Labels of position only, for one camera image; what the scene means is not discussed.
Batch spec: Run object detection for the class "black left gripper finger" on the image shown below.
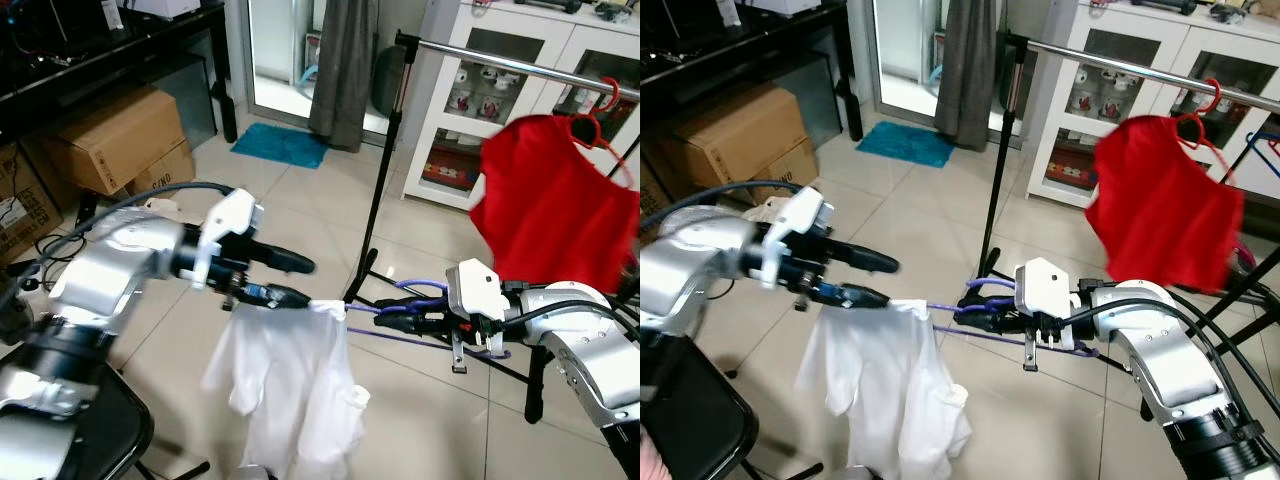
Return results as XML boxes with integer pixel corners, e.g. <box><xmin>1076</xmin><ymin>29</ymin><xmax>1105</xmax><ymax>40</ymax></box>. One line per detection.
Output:
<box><xmin>247</xmin><ymin>244</ymin><xmax>318</xmax><ymax>277</ymax></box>
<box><xmin>817</xmin><ymin>286</ymin><xmax>893</xmax><ymax>309</ymax></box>
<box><xmin>827</xmin><ymin>243</ymin><xmax>902</xmax><ymax>276</ymax></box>
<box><xmin>242</xmin><ymin>285</ymin><xmax>314</xmax><ymax>309</ymax></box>

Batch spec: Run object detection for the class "purple wire hanger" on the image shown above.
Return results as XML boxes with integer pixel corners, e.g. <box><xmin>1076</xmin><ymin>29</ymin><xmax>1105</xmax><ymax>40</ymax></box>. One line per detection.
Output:
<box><xmin>925</xmin><ymin>278</ymin><xmax>1101</xmax><ymax>359</ymax></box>
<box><xmin>340</xmin><ymin>278</ymin><xmax>513</xmax><ymax>363</ymax></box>

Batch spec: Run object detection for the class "white garment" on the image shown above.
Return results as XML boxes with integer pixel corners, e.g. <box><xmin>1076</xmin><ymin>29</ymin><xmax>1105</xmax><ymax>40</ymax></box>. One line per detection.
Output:
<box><xmin>795</xmin><ymin>297</ymin><xmax>974</xmax><ymax>480</ymax></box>
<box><xmin>200</xmin><ymin>298</ymin><xmax>373</xmax><ymax>480</ymax></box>

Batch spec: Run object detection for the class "teal floor mat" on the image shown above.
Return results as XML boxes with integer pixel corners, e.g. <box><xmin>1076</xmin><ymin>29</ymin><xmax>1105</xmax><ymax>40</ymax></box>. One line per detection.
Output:
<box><xmin>230</xmin><ymin>122</ymin><xmax>331</xmax><ymax>170</ymax></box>
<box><xmin>855</xmin><ymin>120</ymin><xmax>958</xmax><ymax>169</ymax></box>

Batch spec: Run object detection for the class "red patterned box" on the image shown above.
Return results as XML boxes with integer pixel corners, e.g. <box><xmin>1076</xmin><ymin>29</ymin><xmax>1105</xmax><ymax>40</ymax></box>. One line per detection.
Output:
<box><xmin>1045</xmin><ymin>150</ymin><xmax>1091</xmax><ymax>191</ymax></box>
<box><xmin>422</xmin><ymin>150</ymin><xmax>481</xmax><ymax>191</ymax></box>

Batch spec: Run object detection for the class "plain cardboard box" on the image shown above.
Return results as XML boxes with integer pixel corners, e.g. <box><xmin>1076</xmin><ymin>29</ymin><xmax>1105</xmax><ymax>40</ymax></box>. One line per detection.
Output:
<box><xmin>45</xmin><ymin>87</ymin><xmax>191</xmax><ymax>198</ymax></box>
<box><xmin>690</xmin><ymin>82</ymin><xmax>816</xmax><ymax>201</ymax></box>

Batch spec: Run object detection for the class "red shirt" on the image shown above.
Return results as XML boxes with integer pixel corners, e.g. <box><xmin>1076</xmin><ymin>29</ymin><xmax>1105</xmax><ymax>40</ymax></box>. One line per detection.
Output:
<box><xmin>1083</xmin><ymin>112</ymin><xmax>1248</xmax><ymax>297</ymax></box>
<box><xmin>468</xmin><ymin>114</ymin><xmax>641</xmax><ymax>297</ymax></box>

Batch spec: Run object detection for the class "grey panel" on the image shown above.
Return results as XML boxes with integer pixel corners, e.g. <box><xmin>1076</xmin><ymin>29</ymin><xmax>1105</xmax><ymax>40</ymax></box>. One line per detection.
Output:
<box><xmin>150</xmin><ymin>52</ymin><xmax>218</xmax><ymax>151</ymax></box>
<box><xmin>780</xmin><ymin>60</ymin><xmax>846</xmax><ymax>151</ymax></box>

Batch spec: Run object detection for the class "cardboard box with black print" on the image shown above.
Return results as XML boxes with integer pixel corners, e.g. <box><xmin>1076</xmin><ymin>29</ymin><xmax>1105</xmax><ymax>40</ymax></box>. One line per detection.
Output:
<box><xmin>0</xmin><ymin>140</ymin><xmax>63</xmax><ymax>266</ymax></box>
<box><xmin>640</xmin><ymin>150</ymin><xmax>691</xmax><ymax>241</ymax></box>

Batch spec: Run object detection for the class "grey curtain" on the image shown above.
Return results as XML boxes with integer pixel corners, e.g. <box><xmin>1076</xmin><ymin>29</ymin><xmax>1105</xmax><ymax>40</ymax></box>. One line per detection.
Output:
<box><xmin>308</xmin><ymin>0</ymin><xmax>378</xmax><ymax>153</ymax></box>
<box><xmin>935</xmin><ymin>0</ymin><xmax>1004</xmax><ymax>153</ymax></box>

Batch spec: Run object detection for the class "white framed glass door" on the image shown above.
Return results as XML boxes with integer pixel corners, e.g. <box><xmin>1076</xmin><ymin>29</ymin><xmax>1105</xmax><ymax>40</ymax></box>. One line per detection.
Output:
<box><xmin>850</xmin><ymin>0</ymin><xmax>1041</xmax><ymax>131</ymax></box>
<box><xmin>225</xmin><ymin>0</ymin><xmax>421</xmax><ymax>136</ymax></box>

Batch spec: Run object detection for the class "black desk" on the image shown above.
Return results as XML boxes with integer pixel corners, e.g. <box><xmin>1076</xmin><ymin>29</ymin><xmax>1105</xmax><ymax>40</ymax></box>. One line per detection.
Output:
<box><xmin>0</xmin><ymin>0</ymin><xmax>239</xmax><ymax>146</ymax></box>
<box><xmin>640</xmin><ymin>0</ymin><xmax>864</xmax><ymax>143</ymax></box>

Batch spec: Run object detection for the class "chrome and black clothes rack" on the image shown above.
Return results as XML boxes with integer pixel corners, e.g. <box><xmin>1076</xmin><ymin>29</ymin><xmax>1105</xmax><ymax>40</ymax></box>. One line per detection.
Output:
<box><xmin>343</xmin><ymin>28</ymin><xmax>641</xmax><ymax>423</ymax></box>
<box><xmin>972</xmin><ymin>28</ymin><xmax>1280</xmax><ymax>381</ymax></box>

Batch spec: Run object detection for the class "white box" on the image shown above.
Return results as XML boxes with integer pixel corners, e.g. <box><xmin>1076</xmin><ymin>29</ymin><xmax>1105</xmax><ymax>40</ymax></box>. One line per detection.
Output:
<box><xmin>765</xmin><ymin>0</ymin><xmax>843</xmax><ymax>17</ymax></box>
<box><xmin>125</xmin><ymin>0</ymin><xmax>201</xmax><ymax>19</ymax></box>

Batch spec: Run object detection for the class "white glass door cabinet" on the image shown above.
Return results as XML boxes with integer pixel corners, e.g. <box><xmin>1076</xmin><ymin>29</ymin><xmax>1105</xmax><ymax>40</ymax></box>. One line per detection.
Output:
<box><xmin>1025</xmin><ymin>0</ymin><xmax>1280</xmax><ymax>211</ymax></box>
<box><xmin>403</xmin><ymin>0</ymin><xmax>641</xmax><ymax>213</ymax></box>

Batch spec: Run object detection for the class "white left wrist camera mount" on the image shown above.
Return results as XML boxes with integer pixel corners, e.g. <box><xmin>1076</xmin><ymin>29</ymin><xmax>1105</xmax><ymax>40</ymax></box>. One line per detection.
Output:
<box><xmin>195</xmin><ymin>188</ymin><xmax>264</xmax><ymax>291</ymax></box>
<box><xmin>762</xmin><ymin>187</ymin><xmax>834</xmax><ymax>289</ymax></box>

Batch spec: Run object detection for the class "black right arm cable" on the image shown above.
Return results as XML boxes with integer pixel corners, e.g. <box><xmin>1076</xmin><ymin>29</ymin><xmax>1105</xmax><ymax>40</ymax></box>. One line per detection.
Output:
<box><xmin>497</xmin><ymin>298</ymin><xmax>641</xmax><ymax>336</ymax></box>
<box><xmin>1068</xmin><ymin>297</ymin><xmax>1280</xmax><ymax>441</ymax></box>

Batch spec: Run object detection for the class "red wire hanger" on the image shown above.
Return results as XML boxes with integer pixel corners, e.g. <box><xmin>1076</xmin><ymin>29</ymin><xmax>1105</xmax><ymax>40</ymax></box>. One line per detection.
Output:
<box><xmin>568</xmin><ymin>77</ymin><xmax>641</xmax><ymax>191</ymax></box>
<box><xmin>1175</xmin><ymin>78</ymin><xmax>1241</xmax><ymax>191</ymax></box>

